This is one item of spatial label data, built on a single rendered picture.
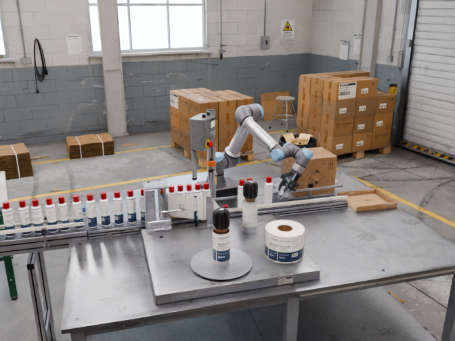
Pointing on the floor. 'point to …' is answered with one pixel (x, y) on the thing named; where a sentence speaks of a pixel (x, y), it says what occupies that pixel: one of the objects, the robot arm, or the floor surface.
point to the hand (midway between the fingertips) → (279, 197)
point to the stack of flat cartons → (15, 161)
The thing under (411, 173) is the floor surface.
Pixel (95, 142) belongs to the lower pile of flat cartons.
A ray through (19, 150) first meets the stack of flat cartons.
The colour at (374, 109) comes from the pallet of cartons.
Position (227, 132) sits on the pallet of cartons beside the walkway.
